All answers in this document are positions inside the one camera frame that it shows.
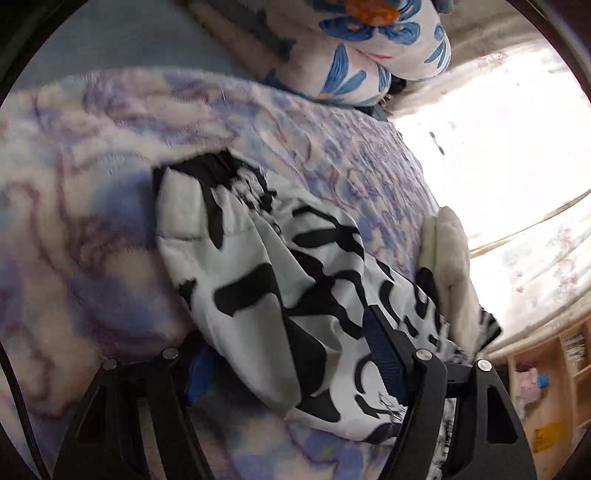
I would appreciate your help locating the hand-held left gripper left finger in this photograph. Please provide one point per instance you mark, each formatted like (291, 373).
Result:
(196, 383)

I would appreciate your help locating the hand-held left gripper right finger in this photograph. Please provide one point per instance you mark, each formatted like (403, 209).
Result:
(385, 355)

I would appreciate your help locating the black and white printed garment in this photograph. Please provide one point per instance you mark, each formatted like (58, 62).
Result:
(258, 258)

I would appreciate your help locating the cream fluffy folded cloth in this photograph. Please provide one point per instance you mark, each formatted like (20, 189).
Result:
(452, 258)

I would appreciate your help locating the pink storage drawers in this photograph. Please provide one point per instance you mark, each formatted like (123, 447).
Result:
(526, 387)

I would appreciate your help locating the pale floral curtain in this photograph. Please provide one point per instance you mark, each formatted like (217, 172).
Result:
(531, 277)

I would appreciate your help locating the wooden bookshelf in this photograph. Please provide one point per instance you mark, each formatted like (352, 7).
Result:
(554, 397)

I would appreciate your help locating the yellow packet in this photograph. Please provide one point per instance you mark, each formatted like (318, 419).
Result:
(547, 436)

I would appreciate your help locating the row of books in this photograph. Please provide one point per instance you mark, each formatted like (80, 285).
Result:
(576, 347)

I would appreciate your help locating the purple floral bed blanket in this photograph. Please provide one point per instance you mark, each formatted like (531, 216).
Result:
(92, 207)

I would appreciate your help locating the blue flower print pillow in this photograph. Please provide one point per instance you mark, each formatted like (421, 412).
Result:
(332, 69)
(397, 41)

